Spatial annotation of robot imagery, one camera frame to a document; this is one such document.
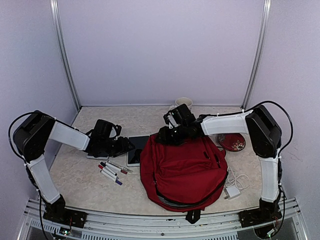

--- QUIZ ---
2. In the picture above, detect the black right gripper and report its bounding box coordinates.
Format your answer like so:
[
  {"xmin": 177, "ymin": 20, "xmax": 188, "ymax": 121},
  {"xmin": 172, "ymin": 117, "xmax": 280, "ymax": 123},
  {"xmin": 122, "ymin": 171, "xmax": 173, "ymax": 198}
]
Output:
[{"xmin": 153, "ymin": 123, "xmax": 188, "ymax": 146}]

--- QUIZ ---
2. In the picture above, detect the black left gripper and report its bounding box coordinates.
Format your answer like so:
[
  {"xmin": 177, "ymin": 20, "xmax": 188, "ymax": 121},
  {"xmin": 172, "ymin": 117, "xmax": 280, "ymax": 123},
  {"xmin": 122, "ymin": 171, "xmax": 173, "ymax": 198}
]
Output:
[{"xmin": 100, "ymin": 136, "xmax": 135, "ymax": 158}]

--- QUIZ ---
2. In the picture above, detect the white tablet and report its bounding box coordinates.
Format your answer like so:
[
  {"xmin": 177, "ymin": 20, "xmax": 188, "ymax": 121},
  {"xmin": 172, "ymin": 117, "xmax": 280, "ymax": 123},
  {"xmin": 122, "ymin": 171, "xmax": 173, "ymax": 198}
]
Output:
[
  {"xmin": 86, "ymin": 152, "xmax": 110, "ymax": 161},
  {"xmin": 126, "ymin": 135, "xmax": 150, "ymax": 167}
]

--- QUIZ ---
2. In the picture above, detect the red student backpack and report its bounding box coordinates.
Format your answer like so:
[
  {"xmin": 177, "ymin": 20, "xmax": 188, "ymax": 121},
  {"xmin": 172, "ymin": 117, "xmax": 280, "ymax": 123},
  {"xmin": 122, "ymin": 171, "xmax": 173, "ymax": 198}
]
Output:
[{"xmin": 140, "ymin": 134, "xmax": 228, "ymax": 224}]

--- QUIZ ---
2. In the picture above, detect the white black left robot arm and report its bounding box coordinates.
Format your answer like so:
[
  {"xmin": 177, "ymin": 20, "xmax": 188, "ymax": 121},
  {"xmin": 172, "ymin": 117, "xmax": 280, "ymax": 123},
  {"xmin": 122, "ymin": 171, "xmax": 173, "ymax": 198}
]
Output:
[{"xmin": 7, "ymin": 110, "xmax": 135, "ymax": 223}]

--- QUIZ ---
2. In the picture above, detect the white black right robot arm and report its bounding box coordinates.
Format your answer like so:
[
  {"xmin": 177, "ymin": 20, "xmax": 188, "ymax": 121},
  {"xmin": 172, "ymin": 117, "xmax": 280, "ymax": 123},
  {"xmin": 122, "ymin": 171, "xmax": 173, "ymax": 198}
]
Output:
[{"xmin": 156, "ymin": 101, "xmax": 291, "ymax": 222}]

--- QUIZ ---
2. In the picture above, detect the grey silver marker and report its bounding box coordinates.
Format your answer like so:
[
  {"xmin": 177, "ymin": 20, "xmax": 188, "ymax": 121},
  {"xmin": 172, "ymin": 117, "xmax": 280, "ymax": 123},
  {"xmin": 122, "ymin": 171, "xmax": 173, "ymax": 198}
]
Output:
[{"xmin": 105, "ymin": 161, "xmax": 132, "ymax": 174}]

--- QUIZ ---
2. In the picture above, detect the white patterned ceramic mug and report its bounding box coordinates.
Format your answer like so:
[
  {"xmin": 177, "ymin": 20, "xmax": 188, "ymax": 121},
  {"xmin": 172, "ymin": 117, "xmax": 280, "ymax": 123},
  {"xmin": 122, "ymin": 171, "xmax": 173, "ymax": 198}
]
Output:
[{"xmin": 169, "ymin": 97, "xmax": 193, "ymax": 110}]

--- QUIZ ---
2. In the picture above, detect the white marker blue cap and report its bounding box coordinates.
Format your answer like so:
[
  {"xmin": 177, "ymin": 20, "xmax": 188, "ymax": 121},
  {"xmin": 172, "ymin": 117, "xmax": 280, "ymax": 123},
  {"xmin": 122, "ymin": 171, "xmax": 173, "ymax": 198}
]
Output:
[{"xmin": 98, "ymin": 164, "xmax": 123, "ymax": 186}]

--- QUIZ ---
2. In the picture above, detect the red floral plate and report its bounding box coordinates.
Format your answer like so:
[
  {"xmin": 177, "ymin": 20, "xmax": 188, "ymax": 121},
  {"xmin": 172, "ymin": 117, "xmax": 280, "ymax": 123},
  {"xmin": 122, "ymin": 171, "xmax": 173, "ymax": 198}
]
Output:
[{"xmin": 216, "ymin": 133, "xmax": 246, "ymax": 152}]

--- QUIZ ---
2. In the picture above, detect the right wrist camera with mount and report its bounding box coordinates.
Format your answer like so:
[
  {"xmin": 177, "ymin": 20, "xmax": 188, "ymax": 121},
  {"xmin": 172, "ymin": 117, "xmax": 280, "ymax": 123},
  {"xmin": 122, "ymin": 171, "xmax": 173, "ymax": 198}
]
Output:
[{"xmin": 163, "ymin": 111, "xmax": 180, "ymax": 129}]

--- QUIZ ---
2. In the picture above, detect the white charger with cable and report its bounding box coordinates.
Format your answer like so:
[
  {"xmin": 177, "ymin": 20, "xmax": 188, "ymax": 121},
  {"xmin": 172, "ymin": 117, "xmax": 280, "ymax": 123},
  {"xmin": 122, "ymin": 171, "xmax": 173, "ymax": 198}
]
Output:
[{"xmin": 223, "ymin": 166, "xmax": 250, "ymax": 200}]

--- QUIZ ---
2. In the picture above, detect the aluminium front rail frame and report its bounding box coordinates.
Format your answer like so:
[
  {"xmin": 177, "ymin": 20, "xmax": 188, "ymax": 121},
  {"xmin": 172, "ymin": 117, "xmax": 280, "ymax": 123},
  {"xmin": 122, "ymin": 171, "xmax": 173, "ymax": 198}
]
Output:
[{"xmin": 17, "ymin": 199, "xmax": 308, "ymax": 240}]

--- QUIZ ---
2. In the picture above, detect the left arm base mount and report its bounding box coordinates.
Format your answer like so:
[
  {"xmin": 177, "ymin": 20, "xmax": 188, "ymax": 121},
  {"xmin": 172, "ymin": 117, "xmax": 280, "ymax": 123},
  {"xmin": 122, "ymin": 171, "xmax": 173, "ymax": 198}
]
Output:
[{"xmin": 43, "ymin": 195, "xmax": 87, "ymax": 229}]

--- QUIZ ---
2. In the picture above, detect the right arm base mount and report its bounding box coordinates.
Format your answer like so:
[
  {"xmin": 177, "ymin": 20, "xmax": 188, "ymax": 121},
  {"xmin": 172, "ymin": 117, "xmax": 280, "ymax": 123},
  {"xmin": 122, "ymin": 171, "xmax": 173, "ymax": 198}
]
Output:
[{"xmin": 238, "ymin": 199, "xmax": 282, "ymax": 228}]

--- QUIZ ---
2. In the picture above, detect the left aluminium corner post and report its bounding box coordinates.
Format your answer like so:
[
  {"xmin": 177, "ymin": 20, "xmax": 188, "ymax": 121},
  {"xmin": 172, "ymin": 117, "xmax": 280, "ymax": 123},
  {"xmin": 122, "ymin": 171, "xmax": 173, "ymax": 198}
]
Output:
[{"xmin": 49, "ymin": 0, "xmax": 82, "ymax": 112}]

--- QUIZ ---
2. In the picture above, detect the aluminium corner post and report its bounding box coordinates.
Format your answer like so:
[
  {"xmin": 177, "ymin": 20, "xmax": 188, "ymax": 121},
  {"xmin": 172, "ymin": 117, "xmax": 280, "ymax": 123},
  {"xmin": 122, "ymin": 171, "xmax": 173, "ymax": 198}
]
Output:
[
  {"xmin": 241, "ymin": 0, "xmax": 272, "ymax": 109},
  {"xmin": 49, "ymin": 0, "xmax": 82, "ymax": 112}
]

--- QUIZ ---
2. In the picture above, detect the right aluminium corner post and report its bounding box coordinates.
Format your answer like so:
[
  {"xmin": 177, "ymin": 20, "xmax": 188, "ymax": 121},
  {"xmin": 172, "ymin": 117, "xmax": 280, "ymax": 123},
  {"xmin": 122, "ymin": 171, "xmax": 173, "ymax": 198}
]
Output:
[{"xmin": 241, "ymin": 0, "xmax": 272, "ymax": 109}]

